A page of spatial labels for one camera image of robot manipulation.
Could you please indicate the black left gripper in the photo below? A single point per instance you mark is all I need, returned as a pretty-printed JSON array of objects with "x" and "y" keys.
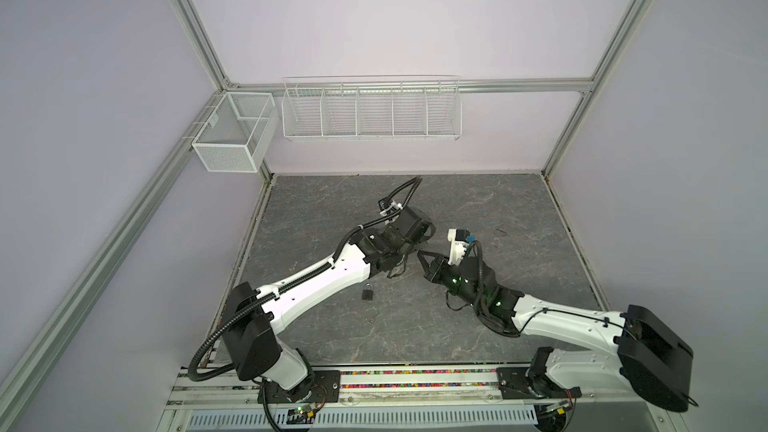
[{"x": 423, "y": 239}]

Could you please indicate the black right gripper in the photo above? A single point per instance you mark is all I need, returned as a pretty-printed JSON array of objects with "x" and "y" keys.
[{"x": 440, "y": 270}]

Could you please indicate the black padlock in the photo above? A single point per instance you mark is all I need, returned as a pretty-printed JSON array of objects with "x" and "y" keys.
[{"x": 367, "y": 292}]

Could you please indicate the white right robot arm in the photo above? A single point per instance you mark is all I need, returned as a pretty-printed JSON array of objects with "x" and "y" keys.
[{"x": 632, "y": 350}]

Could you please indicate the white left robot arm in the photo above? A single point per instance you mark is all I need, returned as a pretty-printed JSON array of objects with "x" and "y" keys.
[{"x": 254, "y": 317}]

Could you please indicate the white mesh box basket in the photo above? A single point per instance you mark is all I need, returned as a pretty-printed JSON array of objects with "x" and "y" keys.
[{"x": 237, "y": 133}]

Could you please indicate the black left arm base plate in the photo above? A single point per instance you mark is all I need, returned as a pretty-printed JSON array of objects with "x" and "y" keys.
[{"x": 322, "y": 386}]

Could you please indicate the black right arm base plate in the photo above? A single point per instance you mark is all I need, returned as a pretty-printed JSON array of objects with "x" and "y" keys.
[{"x": 515, "y": 384}]

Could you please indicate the white wire shelf basket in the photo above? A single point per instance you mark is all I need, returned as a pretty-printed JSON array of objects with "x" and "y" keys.
[{"x": 372, "y": 108}]

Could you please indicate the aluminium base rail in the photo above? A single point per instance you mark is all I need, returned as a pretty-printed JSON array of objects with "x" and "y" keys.
[{"x": 365, "y": 385}]

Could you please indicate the white vented cable duct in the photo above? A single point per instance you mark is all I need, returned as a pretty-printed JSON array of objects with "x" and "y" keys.
[{"x": 377, "y": 418}]

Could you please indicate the aluminium frame post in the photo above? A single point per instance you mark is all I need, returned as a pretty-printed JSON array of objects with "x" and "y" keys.
[{"x": 628, "y": 25}]

